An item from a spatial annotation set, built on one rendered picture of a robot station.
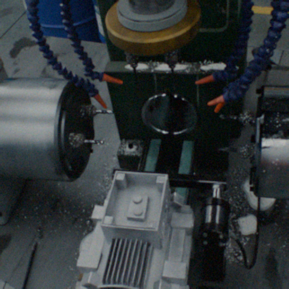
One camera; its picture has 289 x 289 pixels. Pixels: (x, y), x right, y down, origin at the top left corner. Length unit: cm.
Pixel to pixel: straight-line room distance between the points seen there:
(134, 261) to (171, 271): 7
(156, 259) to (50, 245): 46
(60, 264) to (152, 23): 65
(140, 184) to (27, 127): 30
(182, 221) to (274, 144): 23
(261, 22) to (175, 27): 250
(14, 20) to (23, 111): 281
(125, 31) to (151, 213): 33
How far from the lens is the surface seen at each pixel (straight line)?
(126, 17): 81
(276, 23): 74
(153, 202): 80
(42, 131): 96
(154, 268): 77
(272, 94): 92
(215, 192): 92
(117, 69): 104
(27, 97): 100
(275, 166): 88
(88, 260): 81
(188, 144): 115
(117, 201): 81
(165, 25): 80
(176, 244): 81
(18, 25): 369
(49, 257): 116
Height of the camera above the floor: 177
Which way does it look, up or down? 48 degrees down
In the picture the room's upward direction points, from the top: 10 degrees counter-clockwise
